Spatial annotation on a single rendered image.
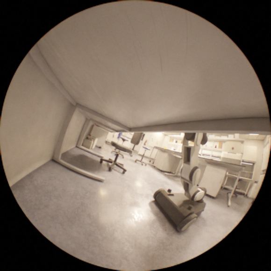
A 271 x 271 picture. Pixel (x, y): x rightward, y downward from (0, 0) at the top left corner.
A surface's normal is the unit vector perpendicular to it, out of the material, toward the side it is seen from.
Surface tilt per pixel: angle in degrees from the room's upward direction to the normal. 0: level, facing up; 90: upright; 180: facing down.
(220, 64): 180
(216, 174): 90
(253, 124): 90
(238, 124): 90
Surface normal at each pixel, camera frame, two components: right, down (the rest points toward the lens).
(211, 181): -0.85, -0.40
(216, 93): -0.38, 0.92
